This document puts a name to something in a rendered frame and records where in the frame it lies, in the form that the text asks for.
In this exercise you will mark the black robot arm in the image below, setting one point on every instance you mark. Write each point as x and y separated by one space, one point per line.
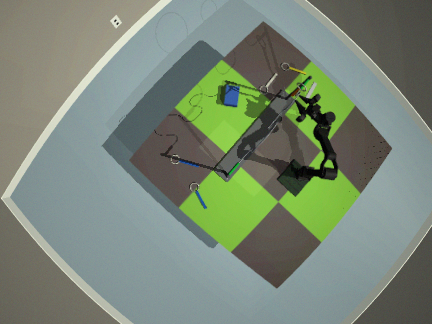
321 134

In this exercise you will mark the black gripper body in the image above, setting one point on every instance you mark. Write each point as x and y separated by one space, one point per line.
309 108

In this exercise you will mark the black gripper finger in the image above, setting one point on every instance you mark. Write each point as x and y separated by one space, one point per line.
300 107
306 100

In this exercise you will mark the blue box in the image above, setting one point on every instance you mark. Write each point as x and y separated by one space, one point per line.
231 97

